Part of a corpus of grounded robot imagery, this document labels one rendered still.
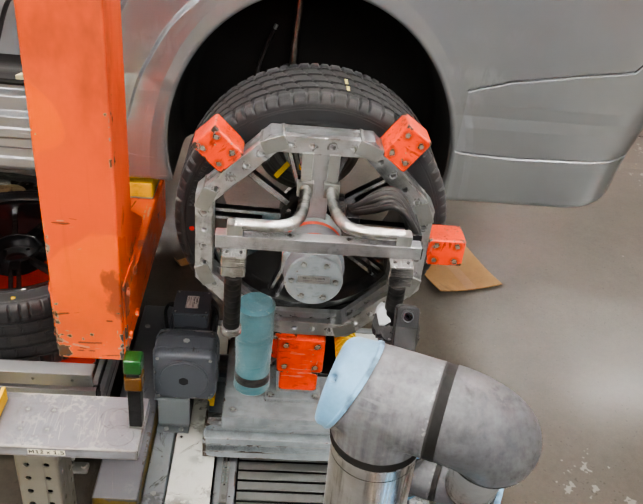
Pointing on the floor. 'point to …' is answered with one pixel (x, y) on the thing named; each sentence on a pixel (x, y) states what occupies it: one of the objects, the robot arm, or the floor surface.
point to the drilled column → (45, 479)
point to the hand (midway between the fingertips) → (391, 304)
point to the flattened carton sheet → (461, 275)
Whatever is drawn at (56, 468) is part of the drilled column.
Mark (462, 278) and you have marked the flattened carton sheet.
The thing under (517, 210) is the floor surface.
